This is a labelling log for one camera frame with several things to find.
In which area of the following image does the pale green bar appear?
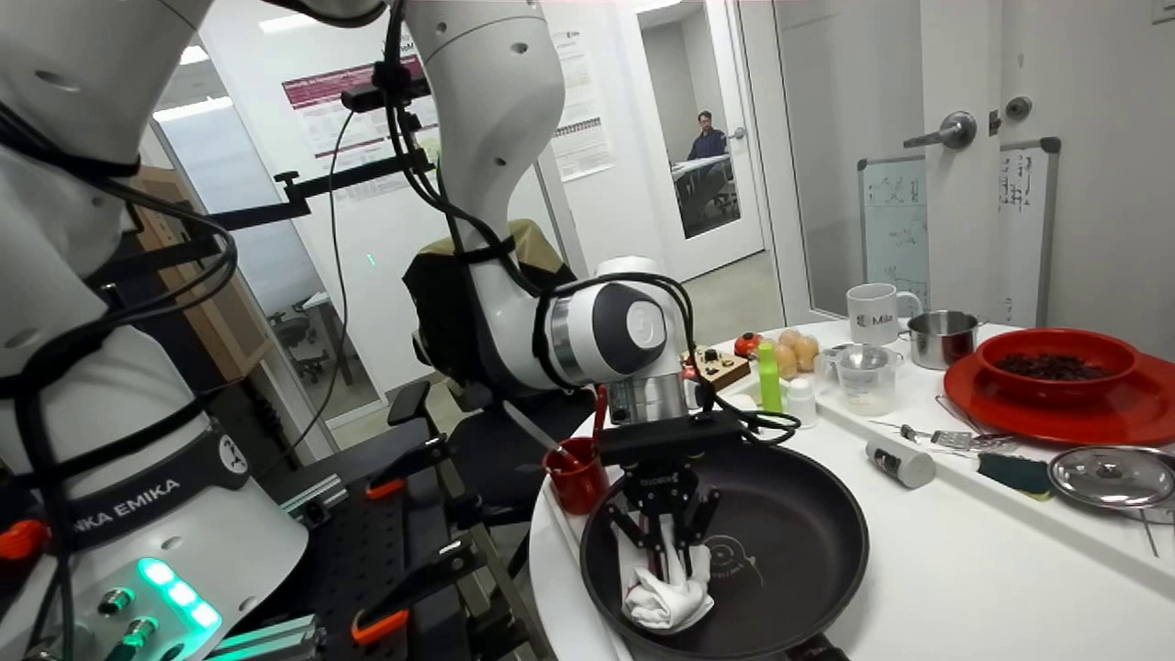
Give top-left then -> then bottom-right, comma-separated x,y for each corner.
201,609 -> 325,661

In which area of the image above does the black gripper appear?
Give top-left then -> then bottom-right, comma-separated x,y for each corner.
606,450 -> 728,579

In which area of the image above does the shiny steel bowl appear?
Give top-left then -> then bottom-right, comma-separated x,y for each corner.
819,341 -> 901,384

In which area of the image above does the dark green sponge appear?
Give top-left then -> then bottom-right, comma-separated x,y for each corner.
972,448 -> 1051,499

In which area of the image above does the orange-handled black clamp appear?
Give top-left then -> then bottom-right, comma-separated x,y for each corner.
359,438 -> 453,505
344,536 -> 493,652

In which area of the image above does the black frying pan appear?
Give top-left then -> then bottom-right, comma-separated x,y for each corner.
576,438 -> 875,661

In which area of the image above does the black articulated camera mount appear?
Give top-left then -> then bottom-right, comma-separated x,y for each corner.
181,105 -> 439,244

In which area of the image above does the white paper notice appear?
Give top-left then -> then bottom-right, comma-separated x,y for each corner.
559,115 -> 617,182

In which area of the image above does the silver fork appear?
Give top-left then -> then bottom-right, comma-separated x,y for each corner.
497,395 -> 571,471

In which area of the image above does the toy sushi board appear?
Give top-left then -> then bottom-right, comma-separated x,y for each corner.
691,341 -> 754,392

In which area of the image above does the silver door lever handle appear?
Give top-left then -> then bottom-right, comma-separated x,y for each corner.
901,110 -> 980,154

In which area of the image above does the steel cup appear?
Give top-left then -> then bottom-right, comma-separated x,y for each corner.
904,310 -> 980,370

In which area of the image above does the small white bottle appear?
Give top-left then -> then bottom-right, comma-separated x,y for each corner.
783,370 -> 822,434

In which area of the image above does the clear plastic cup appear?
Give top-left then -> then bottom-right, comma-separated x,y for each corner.
833,362 -> 904,417

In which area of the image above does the red plate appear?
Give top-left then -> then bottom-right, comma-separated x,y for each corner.
941,346 -> 1175,448

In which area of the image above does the black robot workbench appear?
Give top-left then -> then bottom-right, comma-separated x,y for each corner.
204,377 -> 553,661

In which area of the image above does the black stereo camera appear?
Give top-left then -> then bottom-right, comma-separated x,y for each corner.
339,66 -> 432,119

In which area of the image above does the black chair with tan top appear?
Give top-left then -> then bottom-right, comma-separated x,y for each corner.
400,217 -> 579,493

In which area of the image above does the small leaning whiteboard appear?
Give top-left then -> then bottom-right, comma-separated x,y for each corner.
855,150 -> 931,306
993,132 -> 1064,329

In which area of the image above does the white mug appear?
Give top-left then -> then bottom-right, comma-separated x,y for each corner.
843,279 -> 924,350

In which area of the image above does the red bowl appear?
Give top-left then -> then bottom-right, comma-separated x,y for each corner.
972,326 -> 1144,395

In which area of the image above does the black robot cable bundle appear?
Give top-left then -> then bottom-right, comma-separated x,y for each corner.
0,0 -> 803,661

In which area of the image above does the orange clip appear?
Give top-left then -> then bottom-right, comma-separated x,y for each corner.
0,518 -> 48,564

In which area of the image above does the person behind glass door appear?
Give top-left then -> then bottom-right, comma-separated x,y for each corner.
679,105 -> 733,169

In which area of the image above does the grey cylinder shaker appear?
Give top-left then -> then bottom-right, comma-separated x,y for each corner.
862,438 -> 941,497

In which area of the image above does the wooden cabinet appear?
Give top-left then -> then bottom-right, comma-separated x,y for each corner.
113,160 -> 272,384

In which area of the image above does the small metal utensil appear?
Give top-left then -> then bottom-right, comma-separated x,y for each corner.
897,417 -> 983,450

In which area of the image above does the silver door lock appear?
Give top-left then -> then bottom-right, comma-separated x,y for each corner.
983,94 -> 1034,139

